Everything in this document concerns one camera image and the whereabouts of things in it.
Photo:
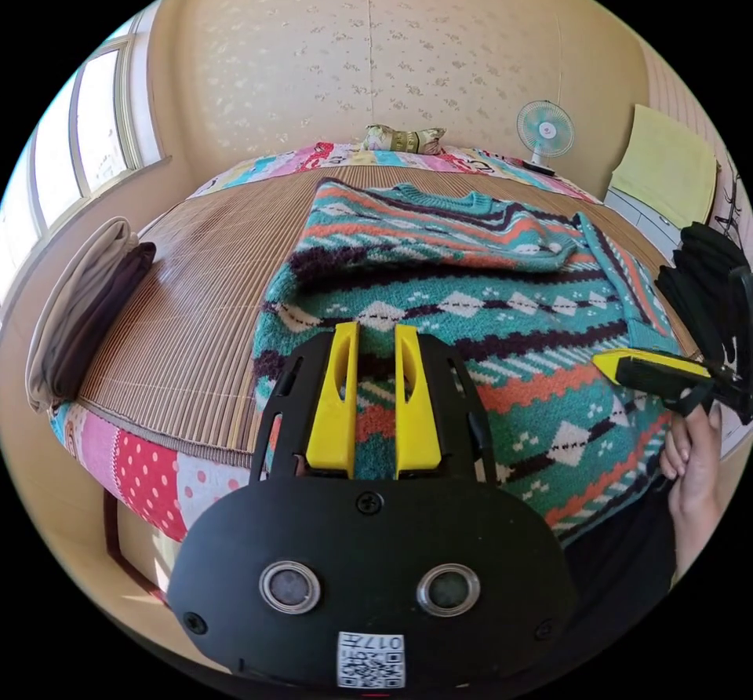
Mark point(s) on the person's body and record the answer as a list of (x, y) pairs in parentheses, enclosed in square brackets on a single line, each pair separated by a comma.
[(618, 570)]

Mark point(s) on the bed with woven mat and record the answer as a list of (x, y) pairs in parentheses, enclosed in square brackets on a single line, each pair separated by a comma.
[(194, 311)]

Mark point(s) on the teal patterned sweater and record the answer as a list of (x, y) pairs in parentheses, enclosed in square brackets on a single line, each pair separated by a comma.
[(529, 323)]

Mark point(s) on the green patterned pillow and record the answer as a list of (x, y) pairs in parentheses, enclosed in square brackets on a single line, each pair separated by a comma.
[(403, 140)]

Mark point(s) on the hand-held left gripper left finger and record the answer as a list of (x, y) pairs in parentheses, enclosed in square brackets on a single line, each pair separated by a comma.
[(329, 406)]

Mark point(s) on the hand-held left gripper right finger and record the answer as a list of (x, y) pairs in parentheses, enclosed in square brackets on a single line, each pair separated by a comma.
[(419, 411)]

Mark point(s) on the white cupboard with yellow cloth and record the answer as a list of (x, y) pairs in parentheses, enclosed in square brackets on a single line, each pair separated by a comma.
[(659, 176)]

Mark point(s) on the white and teal fan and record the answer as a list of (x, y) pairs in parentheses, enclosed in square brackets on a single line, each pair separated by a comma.
[(545, 130)]

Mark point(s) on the person's right hand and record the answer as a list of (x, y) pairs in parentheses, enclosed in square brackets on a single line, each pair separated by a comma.
[(697, 464)]

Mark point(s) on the person's right forearm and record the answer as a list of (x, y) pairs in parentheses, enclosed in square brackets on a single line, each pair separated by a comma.
[(694, 535)]

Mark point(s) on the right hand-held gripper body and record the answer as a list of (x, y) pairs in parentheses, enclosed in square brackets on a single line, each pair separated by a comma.
[(709, 311)]

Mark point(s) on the window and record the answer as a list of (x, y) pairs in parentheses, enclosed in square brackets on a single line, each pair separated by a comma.
[(88, 141)]

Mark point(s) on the pile of clothes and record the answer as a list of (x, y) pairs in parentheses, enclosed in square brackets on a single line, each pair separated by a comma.
[(88, 311)]

